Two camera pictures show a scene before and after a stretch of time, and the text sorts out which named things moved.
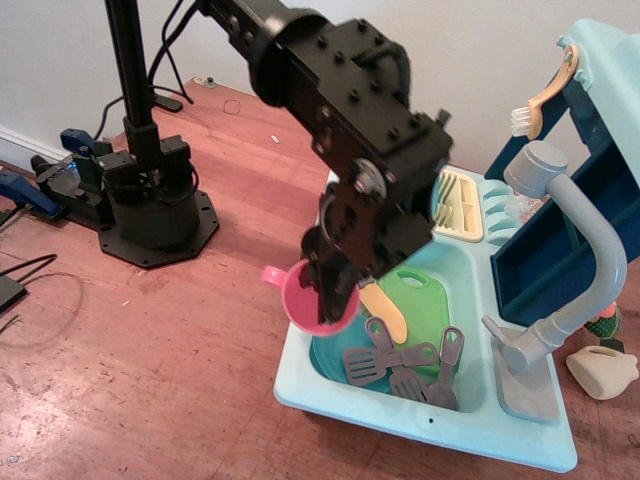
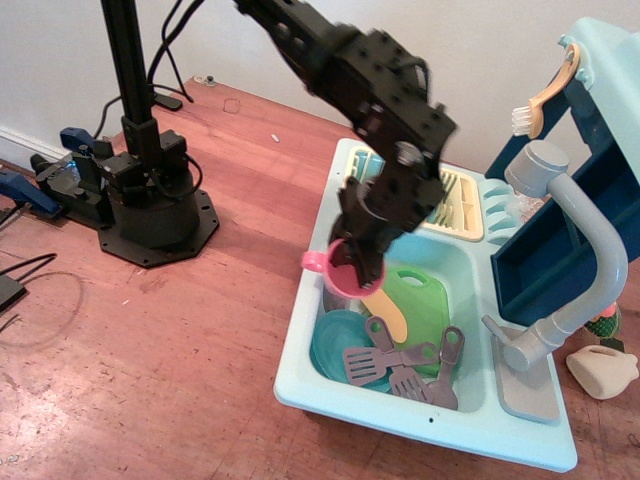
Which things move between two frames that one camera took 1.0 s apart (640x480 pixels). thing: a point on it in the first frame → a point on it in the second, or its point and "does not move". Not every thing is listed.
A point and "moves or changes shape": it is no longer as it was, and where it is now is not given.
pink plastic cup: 302,301 moves or changes shape
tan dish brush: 526,120 does not move
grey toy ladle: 451,344 does not move
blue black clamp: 74,182 does not move
